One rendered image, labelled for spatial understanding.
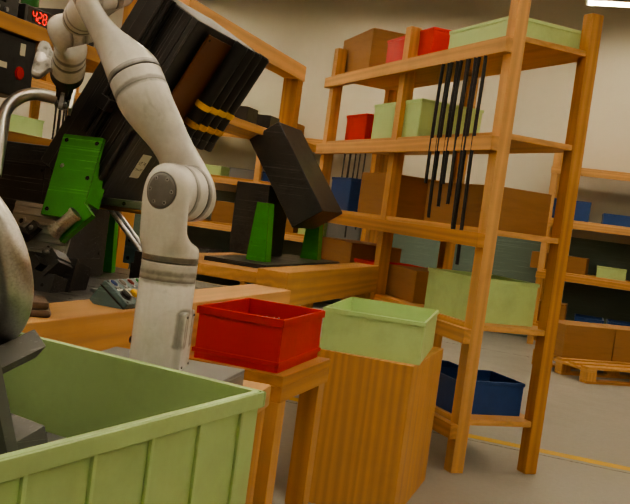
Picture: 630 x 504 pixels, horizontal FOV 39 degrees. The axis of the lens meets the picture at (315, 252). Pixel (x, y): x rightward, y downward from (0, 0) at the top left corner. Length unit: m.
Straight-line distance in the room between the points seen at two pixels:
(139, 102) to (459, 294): 3.13
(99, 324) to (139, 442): 1.05
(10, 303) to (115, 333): 1.12
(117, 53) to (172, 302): 0.43
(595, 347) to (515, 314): 3.99
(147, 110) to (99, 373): 0.53
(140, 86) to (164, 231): 0.25
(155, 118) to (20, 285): 0.74
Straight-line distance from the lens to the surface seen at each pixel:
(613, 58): 10.89
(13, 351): 0.84
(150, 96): 1.49
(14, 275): 0.79
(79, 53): 2.00
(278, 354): 1.96
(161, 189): 1.42
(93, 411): 1.14
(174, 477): 0.89
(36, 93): 2.22
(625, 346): 8.72
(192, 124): 2.31
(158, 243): 1.42
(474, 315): 4.27
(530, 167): 10.75
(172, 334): 1.43
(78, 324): 1.80
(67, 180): 2.21
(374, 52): 5.87
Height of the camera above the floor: 1.17
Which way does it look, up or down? 3 degrees down
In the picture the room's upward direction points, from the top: 8 degrees clockwise
